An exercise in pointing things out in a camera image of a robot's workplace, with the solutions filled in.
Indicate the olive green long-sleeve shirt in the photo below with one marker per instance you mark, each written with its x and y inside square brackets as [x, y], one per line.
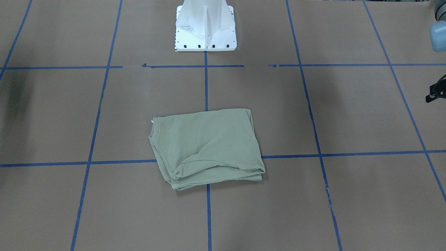
[206, 147]

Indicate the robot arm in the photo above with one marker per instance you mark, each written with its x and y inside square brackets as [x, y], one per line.
[438, 29]

